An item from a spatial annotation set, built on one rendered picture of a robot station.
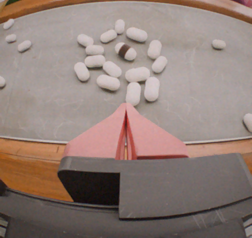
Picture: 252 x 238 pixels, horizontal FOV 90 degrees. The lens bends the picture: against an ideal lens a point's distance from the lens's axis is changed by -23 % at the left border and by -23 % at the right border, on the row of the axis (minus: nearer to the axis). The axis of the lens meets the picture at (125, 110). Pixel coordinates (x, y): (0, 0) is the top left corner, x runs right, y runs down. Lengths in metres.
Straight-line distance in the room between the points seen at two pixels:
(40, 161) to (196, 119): 0.24
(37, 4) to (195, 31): 0.36
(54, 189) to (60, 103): 0.13
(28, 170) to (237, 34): 0.50
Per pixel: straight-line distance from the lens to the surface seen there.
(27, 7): 0.45
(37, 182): 0.25
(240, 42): 0.42
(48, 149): 0.25
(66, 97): 0.27
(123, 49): 0.26
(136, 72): 0.24
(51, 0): 0.41
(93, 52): 0.27
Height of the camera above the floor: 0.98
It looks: 77 degrees down
